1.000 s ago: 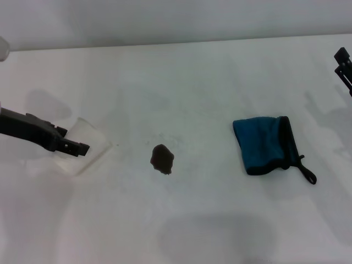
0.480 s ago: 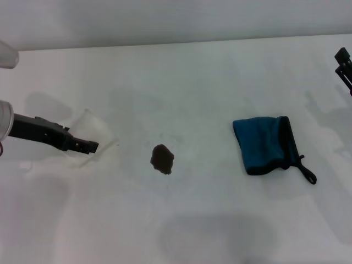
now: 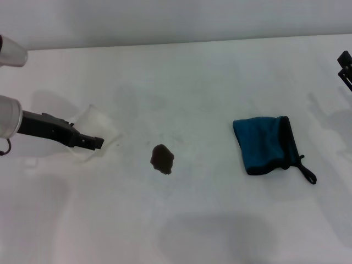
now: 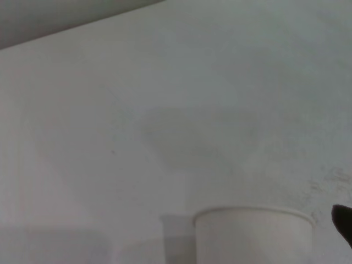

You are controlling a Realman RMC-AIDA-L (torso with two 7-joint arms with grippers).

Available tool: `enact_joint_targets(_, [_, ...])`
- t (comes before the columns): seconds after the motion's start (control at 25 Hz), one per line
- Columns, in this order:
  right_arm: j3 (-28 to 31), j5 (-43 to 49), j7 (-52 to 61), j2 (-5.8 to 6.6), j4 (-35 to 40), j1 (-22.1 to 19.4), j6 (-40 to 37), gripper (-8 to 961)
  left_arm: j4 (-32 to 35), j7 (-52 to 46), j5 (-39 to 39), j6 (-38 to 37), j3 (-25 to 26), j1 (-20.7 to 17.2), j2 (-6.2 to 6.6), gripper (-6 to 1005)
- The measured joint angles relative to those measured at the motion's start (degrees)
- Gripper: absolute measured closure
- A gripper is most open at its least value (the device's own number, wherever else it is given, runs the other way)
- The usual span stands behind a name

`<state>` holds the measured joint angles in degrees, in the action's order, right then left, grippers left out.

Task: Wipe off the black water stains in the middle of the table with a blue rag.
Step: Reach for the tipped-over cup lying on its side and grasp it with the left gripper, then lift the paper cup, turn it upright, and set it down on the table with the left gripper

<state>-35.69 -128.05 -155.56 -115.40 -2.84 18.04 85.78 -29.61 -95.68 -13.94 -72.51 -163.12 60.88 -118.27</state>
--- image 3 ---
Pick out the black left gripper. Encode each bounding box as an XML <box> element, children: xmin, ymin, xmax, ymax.
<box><xmin>20</xmin><ymin>109</ymin><xmax>106</xmax><ymax>151</ymax></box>

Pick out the white paper cup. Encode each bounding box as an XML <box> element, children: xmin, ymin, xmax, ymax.
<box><xmin>65</xmin><ymin>103</ymin><xmax>123</xmax><ymax>163</ymax></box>

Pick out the blue rag with black loop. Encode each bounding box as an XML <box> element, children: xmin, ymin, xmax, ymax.
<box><xmin>232</xmin><ymin>115</ymin><xmax>317</xmax><ymax>185</ymax></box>

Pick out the black water stain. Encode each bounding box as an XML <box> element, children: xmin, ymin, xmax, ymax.
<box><xmin>149</xmin><ymin>144</ymin><xmax>175</xmax><ymax>176</ymax></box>

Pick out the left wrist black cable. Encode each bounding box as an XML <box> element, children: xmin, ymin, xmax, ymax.
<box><xmin>0</xmin><ymin>138</ymin><xmax>12</xmax><ymax>156</ymax></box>

